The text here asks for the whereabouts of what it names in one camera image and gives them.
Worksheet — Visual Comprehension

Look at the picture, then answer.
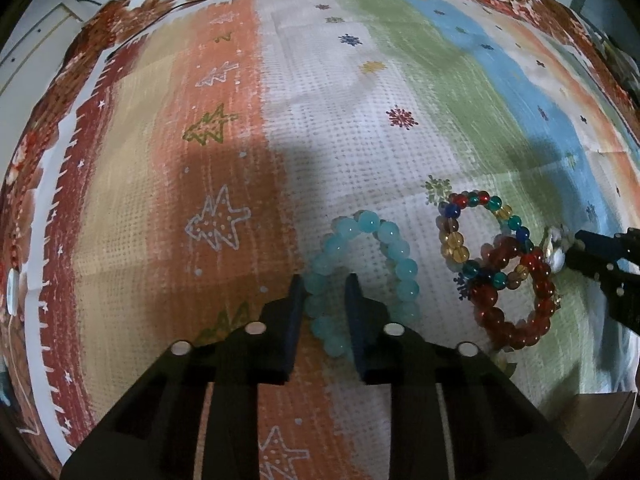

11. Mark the striped printed cloth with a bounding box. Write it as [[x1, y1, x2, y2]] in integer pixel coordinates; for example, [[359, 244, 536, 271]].
[[20, 0, 640, 480]]

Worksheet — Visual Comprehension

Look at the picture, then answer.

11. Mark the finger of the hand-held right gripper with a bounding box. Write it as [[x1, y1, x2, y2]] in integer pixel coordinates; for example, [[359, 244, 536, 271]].
[[562, 251, 640, 335], [574, 227, 640, 267]]

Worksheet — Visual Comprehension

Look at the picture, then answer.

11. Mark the light blue bead bracelet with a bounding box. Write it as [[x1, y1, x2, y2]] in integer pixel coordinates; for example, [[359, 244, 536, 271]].
[[302, 210, 422, 359]]

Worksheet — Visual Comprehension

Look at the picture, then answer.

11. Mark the pale yellow bead jewelry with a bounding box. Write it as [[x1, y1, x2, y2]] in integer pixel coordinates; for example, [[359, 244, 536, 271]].
[[487, 345, 519, 379]]

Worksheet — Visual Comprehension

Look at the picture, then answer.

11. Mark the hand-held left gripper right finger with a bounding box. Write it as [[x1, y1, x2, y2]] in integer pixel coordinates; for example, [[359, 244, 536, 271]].
[[345, 273, 590, 480]]

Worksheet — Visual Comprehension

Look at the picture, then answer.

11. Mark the silver white jewelry piece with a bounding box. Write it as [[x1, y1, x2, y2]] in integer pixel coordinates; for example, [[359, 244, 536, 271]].
[[541, 226, 571, 274]]

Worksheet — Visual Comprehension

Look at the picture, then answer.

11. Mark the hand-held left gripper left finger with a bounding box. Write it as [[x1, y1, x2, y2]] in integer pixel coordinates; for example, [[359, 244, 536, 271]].
[[60, 274, 306, 480]]

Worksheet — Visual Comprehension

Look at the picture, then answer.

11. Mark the brown floral blanket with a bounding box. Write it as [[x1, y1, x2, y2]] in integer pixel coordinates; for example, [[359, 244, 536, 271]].
[[0, 0, 640, 480]]

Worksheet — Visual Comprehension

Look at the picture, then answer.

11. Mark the multicolour bead bracelet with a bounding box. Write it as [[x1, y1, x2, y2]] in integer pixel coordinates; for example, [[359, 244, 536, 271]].
[[436, 190, 539, 292]]

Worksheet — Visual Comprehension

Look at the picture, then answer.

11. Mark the dark red bead bracelet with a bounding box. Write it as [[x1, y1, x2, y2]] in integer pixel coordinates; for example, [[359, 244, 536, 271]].
[[470, 234, 562, 352]]

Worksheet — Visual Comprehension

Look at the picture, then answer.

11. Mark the white plug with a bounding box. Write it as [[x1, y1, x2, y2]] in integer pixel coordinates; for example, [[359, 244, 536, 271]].
[[4, 267, 21, 319]]

